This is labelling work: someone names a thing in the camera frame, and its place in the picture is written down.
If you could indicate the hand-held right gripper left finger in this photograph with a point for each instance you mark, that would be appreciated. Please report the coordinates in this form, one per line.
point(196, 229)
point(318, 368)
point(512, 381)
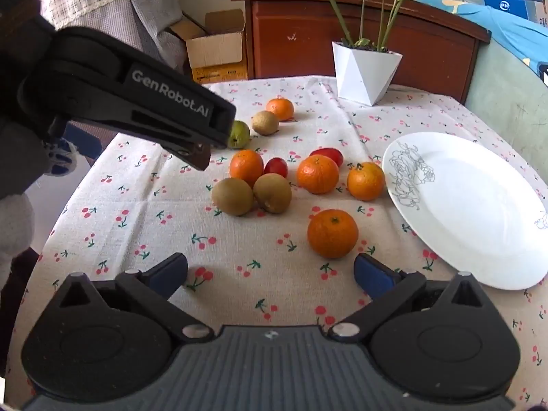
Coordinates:
point(171, 272)

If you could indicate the orange mandarin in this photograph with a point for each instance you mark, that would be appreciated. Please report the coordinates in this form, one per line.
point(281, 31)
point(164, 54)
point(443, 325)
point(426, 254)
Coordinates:
point(317, 174)
point(332, 233)
point(366, 181)
point(246, 168)
point(280, 109)

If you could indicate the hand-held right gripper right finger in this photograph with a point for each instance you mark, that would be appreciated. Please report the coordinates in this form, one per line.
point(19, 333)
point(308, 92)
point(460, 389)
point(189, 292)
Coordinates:
point(372, 278)

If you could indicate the brown kiwi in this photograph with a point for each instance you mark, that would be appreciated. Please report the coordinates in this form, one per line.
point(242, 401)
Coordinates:
point(232, 197)
point(272, 192)

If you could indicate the dark wooden cabinet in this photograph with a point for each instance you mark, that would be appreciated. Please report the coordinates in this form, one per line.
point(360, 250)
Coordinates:
point(291, 30)

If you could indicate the cherry print tablecloth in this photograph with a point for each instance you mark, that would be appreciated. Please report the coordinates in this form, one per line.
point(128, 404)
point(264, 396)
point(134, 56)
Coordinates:
point(150, 205)

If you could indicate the oval red cherry tomato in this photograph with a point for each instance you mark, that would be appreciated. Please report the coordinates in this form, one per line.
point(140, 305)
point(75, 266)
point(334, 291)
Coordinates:
point(329, 155)

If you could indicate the blue white object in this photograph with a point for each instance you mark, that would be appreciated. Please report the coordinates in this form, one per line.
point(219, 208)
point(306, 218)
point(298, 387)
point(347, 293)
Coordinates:
point(60, 156)

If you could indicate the grey checked cloth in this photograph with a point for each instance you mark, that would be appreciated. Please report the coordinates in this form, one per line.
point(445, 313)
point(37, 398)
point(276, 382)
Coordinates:
point(141, 34)

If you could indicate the white faceted plant pot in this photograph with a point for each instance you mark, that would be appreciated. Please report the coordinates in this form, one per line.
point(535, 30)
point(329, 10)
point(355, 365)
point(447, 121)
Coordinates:
point(364, 72)

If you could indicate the small brown potato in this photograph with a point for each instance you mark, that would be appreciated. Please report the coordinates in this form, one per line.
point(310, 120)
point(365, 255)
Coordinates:
point(265, 123)

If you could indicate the white plate with flower drawing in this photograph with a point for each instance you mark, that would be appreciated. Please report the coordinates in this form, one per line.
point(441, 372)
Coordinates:
point(466, 209)

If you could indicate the pale green sofa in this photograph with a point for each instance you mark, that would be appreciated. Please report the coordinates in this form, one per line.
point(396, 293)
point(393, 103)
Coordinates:
point(505, 94)

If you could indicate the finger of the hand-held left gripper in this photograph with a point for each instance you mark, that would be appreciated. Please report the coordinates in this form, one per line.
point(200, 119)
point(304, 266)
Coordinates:
point(195, 156)

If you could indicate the green lime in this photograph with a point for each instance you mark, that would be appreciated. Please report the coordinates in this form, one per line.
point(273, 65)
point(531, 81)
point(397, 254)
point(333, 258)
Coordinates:
point(239, 135)

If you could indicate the round red cherry tomato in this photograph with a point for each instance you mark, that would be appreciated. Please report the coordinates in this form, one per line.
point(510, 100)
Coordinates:
point(276, 168)

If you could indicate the open cardboard box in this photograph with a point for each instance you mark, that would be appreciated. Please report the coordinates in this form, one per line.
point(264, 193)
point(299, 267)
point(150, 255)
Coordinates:
point(214, 51)

